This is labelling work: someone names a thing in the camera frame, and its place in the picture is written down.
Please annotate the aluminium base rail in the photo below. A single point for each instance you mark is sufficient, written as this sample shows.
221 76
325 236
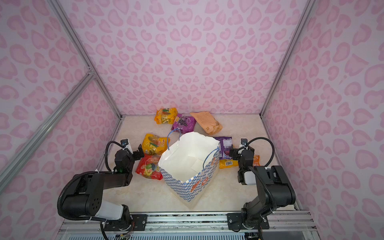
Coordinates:
280 225

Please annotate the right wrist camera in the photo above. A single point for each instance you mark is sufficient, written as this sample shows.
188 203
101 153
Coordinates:
243 143

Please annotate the yellow mango candy bag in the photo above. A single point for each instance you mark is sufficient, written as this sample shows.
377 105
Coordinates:
225 164
154 145

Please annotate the yellow orange candy bag back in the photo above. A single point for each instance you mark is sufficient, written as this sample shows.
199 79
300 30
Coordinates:
166 116

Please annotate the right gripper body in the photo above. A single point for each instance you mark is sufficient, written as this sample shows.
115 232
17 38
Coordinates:
235 152

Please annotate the peach paper snack pouch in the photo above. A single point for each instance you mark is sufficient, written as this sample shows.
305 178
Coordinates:
206 120

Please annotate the orange snack packet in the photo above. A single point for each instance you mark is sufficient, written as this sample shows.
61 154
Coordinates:
256 160

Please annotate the purple snack packet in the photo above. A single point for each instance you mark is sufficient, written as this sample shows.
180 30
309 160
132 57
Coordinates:
225 146

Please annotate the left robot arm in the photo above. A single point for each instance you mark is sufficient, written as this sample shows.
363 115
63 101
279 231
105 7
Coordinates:
81 199

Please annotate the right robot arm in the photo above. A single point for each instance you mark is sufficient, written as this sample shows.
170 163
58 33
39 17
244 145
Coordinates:
274 191

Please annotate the red fruit candy bag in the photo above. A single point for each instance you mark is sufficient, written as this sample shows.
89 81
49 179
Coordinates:
148 167

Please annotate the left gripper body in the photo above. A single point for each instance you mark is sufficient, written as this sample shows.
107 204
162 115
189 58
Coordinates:
137 153

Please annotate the magenta grape candy bag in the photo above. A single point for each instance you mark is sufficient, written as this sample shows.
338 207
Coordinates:
185 124

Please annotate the white blue checkered paper bag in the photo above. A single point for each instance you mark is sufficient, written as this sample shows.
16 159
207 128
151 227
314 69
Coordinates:
189 165

